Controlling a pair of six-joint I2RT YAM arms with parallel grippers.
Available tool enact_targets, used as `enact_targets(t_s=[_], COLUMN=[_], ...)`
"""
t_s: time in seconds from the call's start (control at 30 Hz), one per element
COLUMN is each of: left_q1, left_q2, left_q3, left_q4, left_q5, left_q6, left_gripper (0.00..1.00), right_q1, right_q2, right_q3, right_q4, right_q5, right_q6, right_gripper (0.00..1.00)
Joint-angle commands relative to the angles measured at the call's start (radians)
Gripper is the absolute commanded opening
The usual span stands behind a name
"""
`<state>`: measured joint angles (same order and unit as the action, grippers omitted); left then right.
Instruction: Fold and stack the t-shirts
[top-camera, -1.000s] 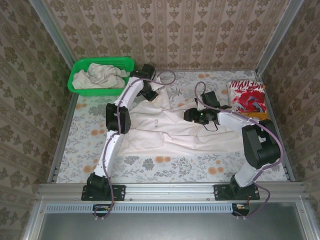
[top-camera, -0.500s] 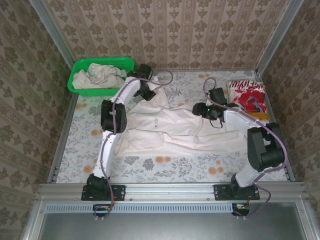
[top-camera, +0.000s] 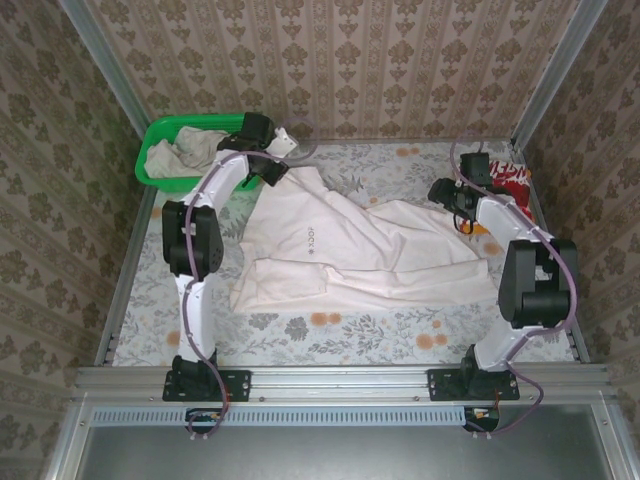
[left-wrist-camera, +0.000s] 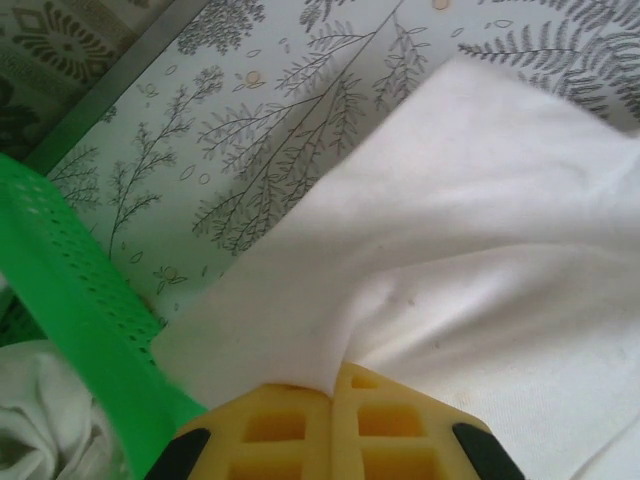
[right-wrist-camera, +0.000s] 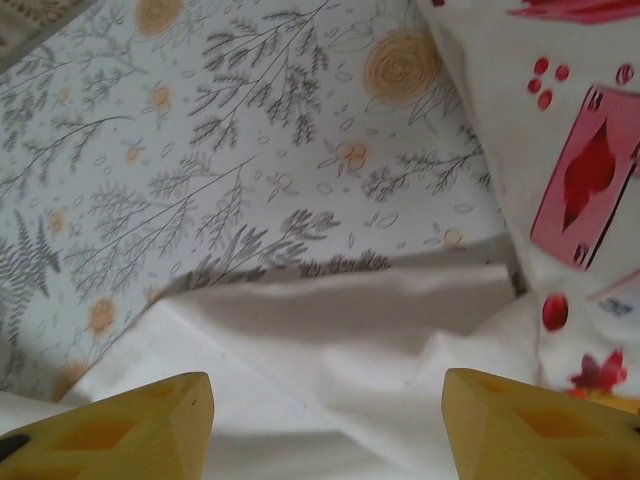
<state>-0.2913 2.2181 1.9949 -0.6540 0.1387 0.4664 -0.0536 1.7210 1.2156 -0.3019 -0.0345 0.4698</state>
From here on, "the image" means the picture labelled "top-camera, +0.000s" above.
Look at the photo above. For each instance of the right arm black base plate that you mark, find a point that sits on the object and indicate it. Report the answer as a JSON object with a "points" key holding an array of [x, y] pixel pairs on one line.
{"points": [[442, 385]]}

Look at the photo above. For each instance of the grey metal panel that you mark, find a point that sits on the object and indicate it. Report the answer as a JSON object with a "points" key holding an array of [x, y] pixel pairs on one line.
{"points": [[325, 455]]}

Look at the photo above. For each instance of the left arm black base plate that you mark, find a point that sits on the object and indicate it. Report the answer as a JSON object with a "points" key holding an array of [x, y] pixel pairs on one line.
{"points": [[240, 385]]}

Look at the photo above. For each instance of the aluminium frame post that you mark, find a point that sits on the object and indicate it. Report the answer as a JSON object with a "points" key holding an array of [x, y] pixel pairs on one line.
{"points": [[110, 75], [556, 75]]}

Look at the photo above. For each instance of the floral patterned table cover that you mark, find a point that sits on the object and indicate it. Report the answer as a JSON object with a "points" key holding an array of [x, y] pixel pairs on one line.
{"points": [[350, 345]]}

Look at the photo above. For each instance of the aluminium table side rail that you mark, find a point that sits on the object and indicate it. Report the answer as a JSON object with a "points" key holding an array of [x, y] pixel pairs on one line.
{"points": [[582, 350], [127, 275]]}

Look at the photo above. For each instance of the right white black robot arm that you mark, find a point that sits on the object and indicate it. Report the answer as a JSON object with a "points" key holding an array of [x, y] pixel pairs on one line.
{"points": [[495, 215]]}

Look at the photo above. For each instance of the folded white red-print t-shirt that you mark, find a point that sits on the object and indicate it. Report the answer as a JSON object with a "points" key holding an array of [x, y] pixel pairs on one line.
{"points": [[517, 185]]}

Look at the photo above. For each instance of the right black wrist camera box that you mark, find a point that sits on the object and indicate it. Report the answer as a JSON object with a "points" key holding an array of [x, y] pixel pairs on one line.
{"points": [[475, 167]]}

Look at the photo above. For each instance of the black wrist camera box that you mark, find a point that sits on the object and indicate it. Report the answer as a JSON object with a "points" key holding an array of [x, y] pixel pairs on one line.
{"points": [[255, 127], [475, 167]]}

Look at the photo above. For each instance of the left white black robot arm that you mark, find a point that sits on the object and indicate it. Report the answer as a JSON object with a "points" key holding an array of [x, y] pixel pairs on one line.
{"points": [[195, 320]]}

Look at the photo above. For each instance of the black wiring connector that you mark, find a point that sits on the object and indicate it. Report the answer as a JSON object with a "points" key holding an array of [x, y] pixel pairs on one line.
{"points": [[482, 419], [207, 420]]}

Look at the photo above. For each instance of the crumpled white t-shirt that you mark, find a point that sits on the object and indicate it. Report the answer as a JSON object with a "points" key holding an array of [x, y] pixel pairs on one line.
{"points": [[175, 155]]}

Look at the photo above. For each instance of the plain white t-shirt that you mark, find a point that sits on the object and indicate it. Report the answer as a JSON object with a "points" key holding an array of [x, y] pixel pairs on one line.
{"points": [[350, 250]]}

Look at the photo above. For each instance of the aluminium mounting rail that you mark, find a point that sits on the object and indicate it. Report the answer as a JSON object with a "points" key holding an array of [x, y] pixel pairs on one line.
{"points": [[340, 382]]}

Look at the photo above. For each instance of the green plastic basket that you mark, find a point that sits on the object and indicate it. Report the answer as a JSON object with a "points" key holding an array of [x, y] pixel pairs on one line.
{"points": [[150, 175]]}

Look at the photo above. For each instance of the left black wrist camera box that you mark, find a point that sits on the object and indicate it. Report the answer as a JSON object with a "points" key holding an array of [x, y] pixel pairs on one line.
{"points": [[255, 127]]}

